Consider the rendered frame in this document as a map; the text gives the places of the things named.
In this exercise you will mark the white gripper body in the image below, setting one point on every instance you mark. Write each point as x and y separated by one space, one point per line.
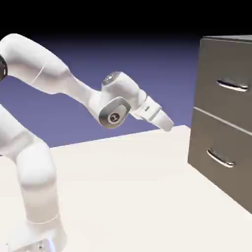
162 120

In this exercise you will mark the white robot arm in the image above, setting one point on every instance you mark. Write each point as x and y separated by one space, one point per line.
49 70

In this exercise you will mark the grey-brown cabinet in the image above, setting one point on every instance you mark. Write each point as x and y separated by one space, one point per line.
222 122

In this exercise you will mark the grey-brown drawer front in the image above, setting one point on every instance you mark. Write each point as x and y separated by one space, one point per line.
224 65
220 177

